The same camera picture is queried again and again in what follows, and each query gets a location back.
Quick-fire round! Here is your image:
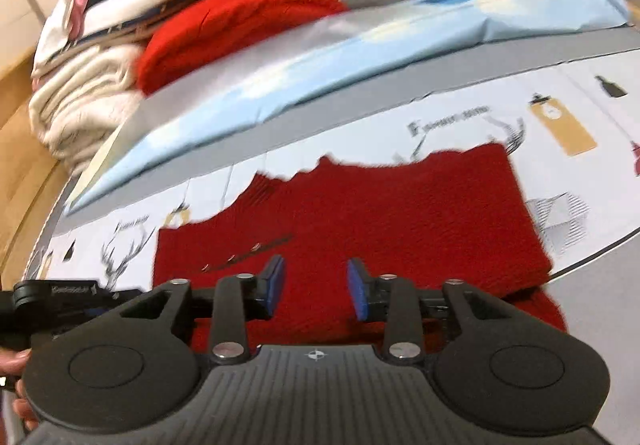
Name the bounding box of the person's left hand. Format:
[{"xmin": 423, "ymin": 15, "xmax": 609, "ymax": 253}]
[{"xmin": 0, "ymin": 349, "xmax": 40, "ymax": 432}]

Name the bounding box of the red folded blanket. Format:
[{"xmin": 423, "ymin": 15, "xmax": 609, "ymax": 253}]
[{"xmin": 136, "ymin": 0, "xmax": 351, "ymax": 96}]

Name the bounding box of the light blue duvet cover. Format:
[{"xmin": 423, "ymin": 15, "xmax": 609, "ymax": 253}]
[{"xmin": 65, "ymin": 0, "xmax": 632, "ymax": 213}]

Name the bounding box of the wooden bed frame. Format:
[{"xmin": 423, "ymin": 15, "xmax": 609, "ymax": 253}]
[{"xmin": 0, "ymin": 52, "xmax": 76, "ymax": 291}]

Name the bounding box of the cream fleece folded blanket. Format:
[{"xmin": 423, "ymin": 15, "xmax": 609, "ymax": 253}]
[{"xmin": 29, "ymin": 85, "xmax": 151, "ymax": 176}]

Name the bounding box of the dark red knit sweater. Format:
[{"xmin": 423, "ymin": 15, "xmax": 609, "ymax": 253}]
[{"xmin": 152, "ymin": 143, "xmax": 568, "ymax": 356}]

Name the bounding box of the white and pink cloth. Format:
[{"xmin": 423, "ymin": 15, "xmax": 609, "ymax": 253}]
[{"xmin": 32, "ymin": 0, "xmax": 91, "ymax": 76}]

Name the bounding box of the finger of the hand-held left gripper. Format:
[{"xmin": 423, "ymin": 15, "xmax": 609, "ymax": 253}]
[{"xmin": 102, "ymin": 289, "xmax": 147, "ymax": 311}]

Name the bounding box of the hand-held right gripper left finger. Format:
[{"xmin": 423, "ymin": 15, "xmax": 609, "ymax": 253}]
[{"xmin": 119, "ymin": 255, "xmax": 287, "ymax": 366}]

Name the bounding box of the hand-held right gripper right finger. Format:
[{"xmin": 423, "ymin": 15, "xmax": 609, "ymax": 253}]
[{"xmin": 347, "ymin": 258, "xmax": 507, "ymax": 365}]

